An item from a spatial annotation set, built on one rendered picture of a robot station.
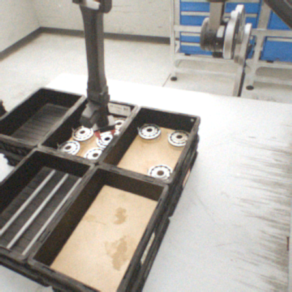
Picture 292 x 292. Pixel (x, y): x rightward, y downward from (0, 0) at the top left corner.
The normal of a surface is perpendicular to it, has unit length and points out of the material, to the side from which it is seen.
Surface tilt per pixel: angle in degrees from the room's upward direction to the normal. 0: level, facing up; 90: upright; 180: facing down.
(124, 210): 0
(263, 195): 0
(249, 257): 0
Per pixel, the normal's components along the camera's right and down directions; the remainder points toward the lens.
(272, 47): -0.38, 0.67
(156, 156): -0.10, -0.72
